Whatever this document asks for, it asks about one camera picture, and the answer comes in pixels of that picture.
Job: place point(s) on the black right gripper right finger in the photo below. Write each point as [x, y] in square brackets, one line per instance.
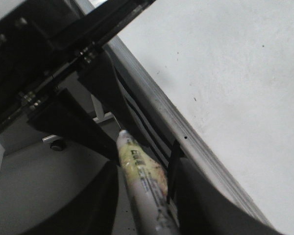
[203, 210]

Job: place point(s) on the white whiteboard with metal frame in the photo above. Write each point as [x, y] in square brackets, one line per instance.
[220, 73]

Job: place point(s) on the white whiteboard marker pen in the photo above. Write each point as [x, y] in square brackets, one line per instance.
[147, 188]

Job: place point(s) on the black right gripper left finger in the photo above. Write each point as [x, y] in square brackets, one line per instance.
[91, 212]

